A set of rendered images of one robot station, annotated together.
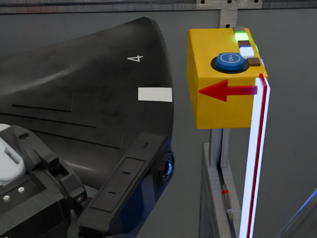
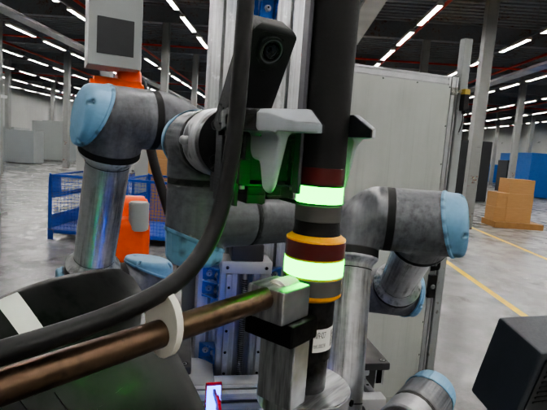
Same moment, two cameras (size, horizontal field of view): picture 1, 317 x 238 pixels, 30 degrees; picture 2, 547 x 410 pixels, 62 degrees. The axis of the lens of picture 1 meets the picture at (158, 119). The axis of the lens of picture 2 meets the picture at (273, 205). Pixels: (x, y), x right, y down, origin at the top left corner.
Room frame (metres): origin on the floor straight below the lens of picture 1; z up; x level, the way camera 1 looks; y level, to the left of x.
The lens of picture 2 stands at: (0.60, 0.55, 1.55)
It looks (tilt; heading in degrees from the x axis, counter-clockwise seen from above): 7 degrees down; 255
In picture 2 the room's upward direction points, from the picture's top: 4 degrees clockwise
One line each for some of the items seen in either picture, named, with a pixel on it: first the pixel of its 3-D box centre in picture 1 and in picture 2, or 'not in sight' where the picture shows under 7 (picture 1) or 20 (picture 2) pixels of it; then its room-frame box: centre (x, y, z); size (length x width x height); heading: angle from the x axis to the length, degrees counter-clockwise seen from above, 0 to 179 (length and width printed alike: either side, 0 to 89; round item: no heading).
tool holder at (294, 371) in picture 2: not in sight; (299, 341); (0.49, 0.25, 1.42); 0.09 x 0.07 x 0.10; 38
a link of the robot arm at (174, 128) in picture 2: not in sight; (199, 143); (0.55, -0.03, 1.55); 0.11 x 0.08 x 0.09; 103
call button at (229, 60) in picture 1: (229, 62); not in sight; (0.75, -0.10, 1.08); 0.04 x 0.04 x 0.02
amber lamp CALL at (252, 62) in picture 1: (253, 62); not in sight; (0.75, -0.14, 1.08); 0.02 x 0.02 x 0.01; 3
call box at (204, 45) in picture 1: (223, 79); not in sight; (0.80, -0.10, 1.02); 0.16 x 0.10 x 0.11; 3
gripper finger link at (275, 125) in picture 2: not in sight; (275, 152); (0.52, 0.24, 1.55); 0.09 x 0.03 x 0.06; 94
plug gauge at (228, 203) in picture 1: (228, 202); not in sight; (0.69, -0.11, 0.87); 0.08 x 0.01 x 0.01; 3
